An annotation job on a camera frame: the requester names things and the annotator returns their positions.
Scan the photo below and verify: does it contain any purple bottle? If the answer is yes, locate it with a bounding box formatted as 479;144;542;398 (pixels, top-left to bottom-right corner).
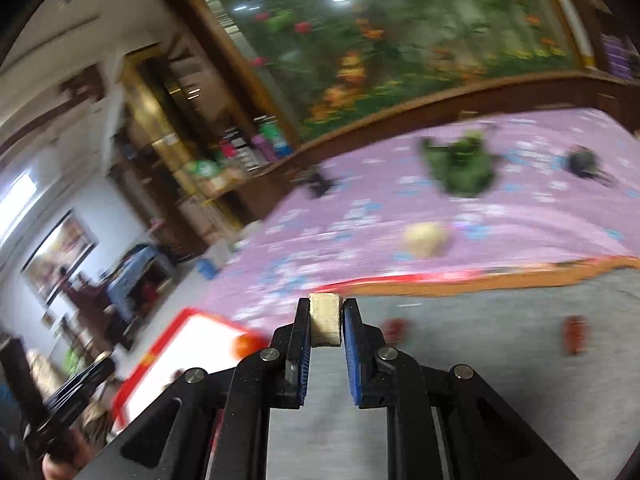
250;132;273;161

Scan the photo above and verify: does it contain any steel thermos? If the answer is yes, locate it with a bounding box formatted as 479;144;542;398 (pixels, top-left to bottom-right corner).
227;132;261;171

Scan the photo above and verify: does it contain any black device with metal prongs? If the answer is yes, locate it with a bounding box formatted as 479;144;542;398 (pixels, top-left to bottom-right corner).
565;146;616;186

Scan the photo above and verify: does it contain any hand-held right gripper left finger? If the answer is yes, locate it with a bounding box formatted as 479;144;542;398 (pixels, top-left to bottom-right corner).
75;297;313;480

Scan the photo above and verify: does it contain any beige sugarcane piece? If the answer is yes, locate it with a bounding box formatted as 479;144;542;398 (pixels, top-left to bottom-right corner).
402;221;451;260
309;293;344;349

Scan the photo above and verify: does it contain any framed wall picture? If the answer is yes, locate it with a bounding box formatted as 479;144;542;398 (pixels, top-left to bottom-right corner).
20;210;98;306

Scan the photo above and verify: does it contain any person's left hand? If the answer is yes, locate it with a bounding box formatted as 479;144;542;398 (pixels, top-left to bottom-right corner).
42;452;83;480

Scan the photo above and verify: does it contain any grey felt mat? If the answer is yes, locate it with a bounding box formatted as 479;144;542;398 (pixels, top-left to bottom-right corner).
265;255;640;480

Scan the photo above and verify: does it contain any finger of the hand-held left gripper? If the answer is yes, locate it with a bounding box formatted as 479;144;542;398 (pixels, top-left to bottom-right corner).
42;357;117;426

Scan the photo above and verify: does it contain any green bottle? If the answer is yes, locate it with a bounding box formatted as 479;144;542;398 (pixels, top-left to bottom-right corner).
257;117;293;158

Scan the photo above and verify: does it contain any glass case with artificial flowers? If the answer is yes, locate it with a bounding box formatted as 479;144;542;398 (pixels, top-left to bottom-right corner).
150;0;601;146

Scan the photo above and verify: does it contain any orange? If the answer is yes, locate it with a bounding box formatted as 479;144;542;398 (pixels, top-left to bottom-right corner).
234;335;268;361

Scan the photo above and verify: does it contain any purple floral blanket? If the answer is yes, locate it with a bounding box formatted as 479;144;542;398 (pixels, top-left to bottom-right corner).
200;107;640;326

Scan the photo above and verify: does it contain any red tray with white inside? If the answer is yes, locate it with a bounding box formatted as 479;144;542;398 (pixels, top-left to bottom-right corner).
111;307;261;433

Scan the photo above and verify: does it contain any green and white container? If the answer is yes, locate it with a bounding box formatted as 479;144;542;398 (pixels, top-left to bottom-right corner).
192;159;223;181

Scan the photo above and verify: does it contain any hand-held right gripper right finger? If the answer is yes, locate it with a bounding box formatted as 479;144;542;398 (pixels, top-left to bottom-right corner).
341;297;578;480

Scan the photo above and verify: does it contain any chair with blue cloth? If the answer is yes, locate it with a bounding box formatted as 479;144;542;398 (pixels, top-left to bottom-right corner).
107;245;168;321

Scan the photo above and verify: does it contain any red date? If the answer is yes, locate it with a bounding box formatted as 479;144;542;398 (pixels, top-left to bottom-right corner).
562;315;591;356
382;317;411;343

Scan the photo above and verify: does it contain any green leafy plant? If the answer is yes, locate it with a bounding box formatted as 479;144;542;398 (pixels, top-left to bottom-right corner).
420;130;503;198

